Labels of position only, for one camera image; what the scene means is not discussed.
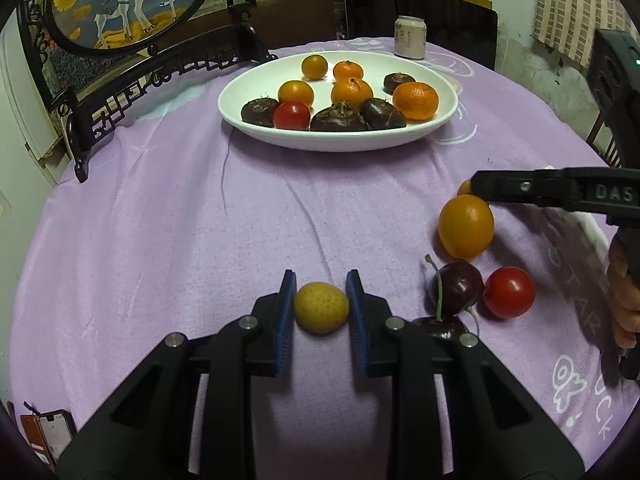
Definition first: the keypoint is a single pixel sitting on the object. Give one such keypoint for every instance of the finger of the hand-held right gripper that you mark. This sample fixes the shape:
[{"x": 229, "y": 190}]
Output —
[{"x": 525, "y": 186}]

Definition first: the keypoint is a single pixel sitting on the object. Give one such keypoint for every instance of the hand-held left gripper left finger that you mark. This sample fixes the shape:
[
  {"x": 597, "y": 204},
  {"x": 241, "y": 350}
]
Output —
[{"x": 285, "y": 325}]

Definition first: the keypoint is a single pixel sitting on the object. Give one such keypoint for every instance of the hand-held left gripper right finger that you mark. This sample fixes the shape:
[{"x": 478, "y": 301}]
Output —
[{"x": 357, "y": 325}]

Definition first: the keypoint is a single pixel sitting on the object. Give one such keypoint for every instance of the small yellow fruit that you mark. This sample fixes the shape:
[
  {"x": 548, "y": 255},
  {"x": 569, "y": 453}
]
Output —
[
  {"x": 464, "y": 188},
  {"x": 321, "y": 308}
]

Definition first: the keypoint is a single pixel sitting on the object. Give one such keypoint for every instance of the yellow-orange round citrus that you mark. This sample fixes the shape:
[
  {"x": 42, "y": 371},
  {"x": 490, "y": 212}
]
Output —
[
  {"x": 314, "y": 66},
  {"x": 466, "y": 227}
]

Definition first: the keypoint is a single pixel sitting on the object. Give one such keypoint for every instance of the white oval plate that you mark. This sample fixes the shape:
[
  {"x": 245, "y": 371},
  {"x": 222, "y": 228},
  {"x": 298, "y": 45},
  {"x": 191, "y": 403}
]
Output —
[{"x": 340, "y": 137}]

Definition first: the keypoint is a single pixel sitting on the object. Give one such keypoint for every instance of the large dark water chestnut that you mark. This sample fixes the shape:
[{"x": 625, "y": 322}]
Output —
[{"x": 339, "y": 118}]

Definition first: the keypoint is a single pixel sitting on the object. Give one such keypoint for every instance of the red tomato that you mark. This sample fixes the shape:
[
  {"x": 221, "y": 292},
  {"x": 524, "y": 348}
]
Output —
[
  {"x": 291, "y": 115},
  {"x": 509, "y": 292}
]

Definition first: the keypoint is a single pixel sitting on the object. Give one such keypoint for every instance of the small orange mandarin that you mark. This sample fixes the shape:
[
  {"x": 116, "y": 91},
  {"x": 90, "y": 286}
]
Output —
[{"x": 348, "y": 70}]

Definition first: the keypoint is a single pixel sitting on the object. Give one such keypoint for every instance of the oval orange citrus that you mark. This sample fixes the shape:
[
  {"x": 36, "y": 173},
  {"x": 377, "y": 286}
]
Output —
[{"x": 295, "y": 93}]

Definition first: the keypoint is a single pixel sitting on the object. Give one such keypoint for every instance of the person's right hand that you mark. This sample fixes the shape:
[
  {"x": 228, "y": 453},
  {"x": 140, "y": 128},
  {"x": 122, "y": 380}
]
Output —
[{"x": 625, "y": 305}]

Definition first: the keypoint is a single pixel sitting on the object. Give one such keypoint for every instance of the wooden chair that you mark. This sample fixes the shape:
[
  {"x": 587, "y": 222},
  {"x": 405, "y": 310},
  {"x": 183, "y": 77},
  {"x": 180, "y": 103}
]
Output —
[{"x": 607, "y": 140}]

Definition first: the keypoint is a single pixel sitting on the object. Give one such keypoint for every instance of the dark red cherry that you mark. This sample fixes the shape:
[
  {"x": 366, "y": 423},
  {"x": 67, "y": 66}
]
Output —
[
  {"x": 460, "y": 287},
  {"x": 440, "y": 328}
]

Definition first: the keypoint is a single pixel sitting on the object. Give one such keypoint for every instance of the checked hanging cloth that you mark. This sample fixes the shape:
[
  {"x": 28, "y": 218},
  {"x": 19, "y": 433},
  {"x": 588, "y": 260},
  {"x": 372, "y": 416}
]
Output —
[{"x": 575, "y": 5}]

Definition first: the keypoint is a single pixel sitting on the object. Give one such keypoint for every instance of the black chair back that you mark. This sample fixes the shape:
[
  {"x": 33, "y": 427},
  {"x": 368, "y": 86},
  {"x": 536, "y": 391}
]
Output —
[{"x": 450, "y": 25}]

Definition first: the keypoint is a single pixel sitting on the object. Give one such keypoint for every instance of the pale drink can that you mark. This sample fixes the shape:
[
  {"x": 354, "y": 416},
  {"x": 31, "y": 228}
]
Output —
[{"x": 410, "y": 37}]

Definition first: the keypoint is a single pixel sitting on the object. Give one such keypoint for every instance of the phone in brown wallet case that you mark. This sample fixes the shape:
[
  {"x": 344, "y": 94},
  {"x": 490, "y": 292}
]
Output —
[{"x": 52, "y": 432}]

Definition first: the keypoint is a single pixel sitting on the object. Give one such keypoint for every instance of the round deer painting screen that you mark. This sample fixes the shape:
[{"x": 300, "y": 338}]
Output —
[{"x": 125, "y": 0}]

